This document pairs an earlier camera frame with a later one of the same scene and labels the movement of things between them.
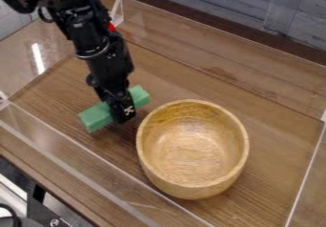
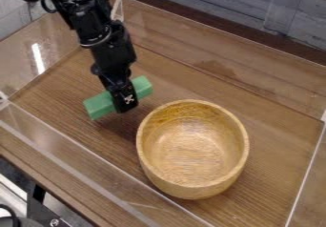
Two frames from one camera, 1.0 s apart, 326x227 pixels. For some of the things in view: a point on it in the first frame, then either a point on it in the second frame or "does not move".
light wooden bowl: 193,146 does not move
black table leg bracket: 40,215 does not move
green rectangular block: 101,116 -> 99,104
